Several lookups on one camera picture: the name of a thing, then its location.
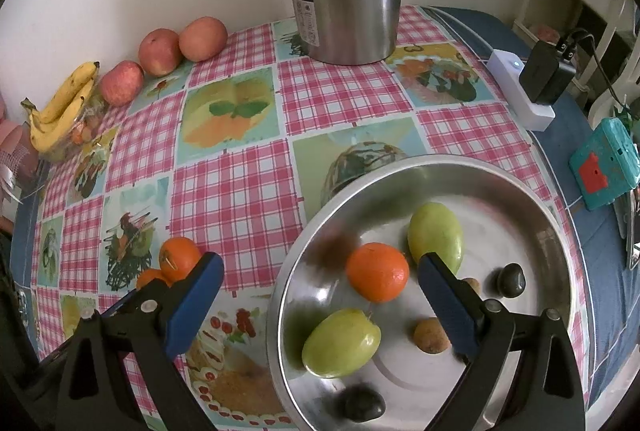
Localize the dark purple plum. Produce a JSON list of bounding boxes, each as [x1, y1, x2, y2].
[[344, 386, 387, 423]]

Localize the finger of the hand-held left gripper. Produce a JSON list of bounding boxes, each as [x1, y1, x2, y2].
[[95, 280, 173, 315]]

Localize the blue under cloth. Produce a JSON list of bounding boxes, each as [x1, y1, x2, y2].
[[10, 6, 640, 412]]

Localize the black charger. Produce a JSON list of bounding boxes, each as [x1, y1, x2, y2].
[[519, 40, 577, 106]]

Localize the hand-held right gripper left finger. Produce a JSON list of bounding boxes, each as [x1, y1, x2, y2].
[[54, 252, 225, 431]]

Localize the red apple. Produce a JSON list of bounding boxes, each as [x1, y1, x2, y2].
[[98, 61, 145, 107], [178, 16, 229, 62], [138, 28, 183, 77]]

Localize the large stainless steel plate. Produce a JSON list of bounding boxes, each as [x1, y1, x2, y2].
[[267, 154, 583, 431]]

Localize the teal box with red patch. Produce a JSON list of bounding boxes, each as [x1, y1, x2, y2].
[[569, 118, 640, 211]]

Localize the orange tangerine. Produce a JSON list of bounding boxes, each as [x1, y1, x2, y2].
[[346, 242, 411, 303], [158, 237, 202, 283], [136, 268, 171, 290]]

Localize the large green mango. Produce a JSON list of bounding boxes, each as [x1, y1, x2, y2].
[[301, 308, 382, 379]]

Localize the small green mango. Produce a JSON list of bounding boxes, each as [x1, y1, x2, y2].
[[407, 202, 464, 279]]

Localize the pink flower bouquet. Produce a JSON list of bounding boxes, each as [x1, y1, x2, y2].
[[0, 91, 46, 232]]

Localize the yellow banana bunch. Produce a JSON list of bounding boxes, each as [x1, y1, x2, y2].
[[21, 61, 101, 154]]

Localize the white power strip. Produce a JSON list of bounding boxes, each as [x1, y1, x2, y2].
[[487, 50, 557, 132]]

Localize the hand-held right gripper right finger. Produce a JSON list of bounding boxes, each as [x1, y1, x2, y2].
[[417, 252, 586, 431]]

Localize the clear plastic container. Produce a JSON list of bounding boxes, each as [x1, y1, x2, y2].
[[45, 94, 108, 162]]

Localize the pink checked tablecloth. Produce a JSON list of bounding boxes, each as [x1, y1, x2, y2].
[[30, 5, 591, 431]]

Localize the white slatted chair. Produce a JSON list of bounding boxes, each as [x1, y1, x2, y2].
[[587, 46, 640, 127]]

